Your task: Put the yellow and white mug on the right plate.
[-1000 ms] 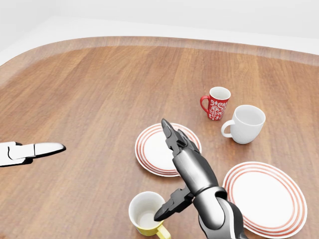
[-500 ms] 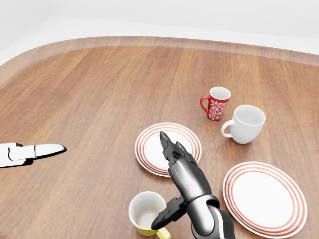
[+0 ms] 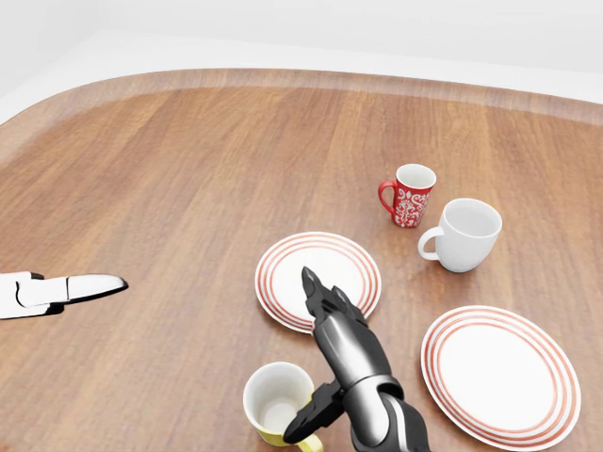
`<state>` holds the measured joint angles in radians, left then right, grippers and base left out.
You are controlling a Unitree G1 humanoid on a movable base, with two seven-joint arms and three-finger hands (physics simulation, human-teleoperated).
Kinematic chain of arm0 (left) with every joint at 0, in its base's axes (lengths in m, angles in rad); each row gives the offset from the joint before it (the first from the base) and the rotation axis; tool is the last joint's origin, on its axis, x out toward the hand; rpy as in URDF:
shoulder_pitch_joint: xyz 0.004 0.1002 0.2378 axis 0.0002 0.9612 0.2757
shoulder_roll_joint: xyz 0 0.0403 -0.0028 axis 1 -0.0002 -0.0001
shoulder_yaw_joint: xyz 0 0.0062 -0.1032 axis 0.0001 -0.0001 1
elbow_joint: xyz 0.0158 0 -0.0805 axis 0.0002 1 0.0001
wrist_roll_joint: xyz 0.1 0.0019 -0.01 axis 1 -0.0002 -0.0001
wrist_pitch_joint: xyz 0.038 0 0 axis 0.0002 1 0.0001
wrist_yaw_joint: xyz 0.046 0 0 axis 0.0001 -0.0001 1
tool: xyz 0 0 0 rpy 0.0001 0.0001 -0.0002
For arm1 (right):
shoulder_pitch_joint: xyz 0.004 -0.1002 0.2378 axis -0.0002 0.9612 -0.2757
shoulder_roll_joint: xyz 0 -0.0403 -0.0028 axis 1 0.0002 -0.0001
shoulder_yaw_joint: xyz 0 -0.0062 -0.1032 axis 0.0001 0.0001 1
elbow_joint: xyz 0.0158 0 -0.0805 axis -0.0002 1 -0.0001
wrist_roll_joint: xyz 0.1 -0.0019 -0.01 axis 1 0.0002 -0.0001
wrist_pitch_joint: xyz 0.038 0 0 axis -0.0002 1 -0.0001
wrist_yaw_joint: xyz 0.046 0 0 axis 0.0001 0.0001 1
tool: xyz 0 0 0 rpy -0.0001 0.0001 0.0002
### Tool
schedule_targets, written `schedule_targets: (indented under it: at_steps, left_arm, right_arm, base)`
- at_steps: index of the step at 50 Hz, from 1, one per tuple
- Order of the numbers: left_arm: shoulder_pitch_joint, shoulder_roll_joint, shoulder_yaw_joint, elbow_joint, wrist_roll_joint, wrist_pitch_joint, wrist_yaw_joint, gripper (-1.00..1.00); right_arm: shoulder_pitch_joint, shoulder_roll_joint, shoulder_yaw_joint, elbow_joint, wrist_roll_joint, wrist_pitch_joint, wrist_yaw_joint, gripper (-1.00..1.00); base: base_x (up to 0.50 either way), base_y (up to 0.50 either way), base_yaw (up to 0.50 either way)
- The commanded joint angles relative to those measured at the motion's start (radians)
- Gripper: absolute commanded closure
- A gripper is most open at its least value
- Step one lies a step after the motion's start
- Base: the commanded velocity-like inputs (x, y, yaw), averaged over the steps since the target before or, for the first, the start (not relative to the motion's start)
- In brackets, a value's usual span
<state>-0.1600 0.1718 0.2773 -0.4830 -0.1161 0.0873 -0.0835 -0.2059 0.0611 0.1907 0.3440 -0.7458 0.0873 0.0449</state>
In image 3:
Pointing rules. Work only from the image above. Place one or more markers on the silver and black right hand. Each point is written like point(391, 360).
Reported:
point(351, 346)

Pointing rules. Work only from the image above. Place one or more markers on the silver and black right arm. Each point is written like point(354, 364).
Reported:
point(377, 419)

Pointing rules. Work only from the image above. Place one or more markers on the white plate with red rings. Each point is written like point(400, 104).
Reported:
point(499, 376)
point(287, 278)

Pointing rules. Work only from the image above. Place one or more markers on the yellow and white mug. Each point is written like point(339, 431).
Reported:
point(273, 400)

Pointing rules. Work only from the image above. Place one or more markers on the red patterned mug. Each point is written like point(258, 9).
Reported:
point(409, 205)

